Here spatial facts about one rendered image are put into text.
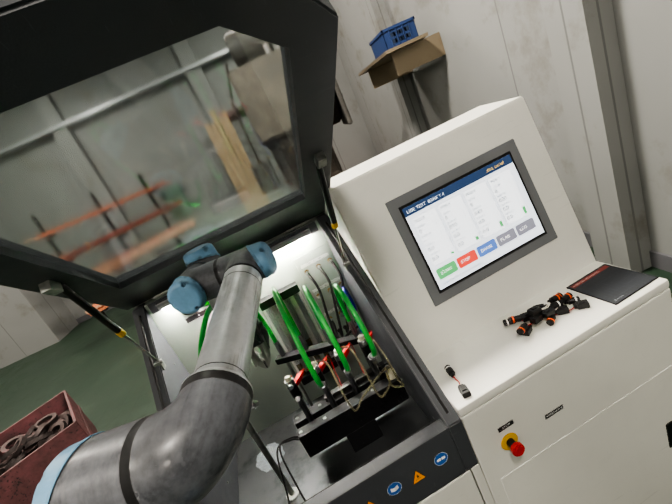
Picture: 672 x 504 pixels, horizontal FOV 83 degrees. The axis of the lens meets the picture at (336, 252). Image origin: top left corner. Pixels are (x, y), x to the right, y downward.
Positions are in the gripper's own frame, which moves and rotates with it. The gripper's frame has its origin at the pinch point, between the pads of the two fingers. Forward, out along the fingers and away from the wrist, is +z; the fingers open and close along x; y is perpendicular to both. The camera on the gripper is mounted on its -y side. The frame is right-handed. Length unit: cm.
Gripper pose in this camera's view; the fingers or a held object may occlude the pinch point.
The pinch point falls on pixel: (265, 362)
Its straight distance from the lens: 106.6
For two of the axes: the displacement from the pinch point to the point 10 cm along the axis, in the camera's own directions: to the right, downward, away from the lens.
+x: 8.8, -4.6, 1.5
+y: 2.7, 2.2, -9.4
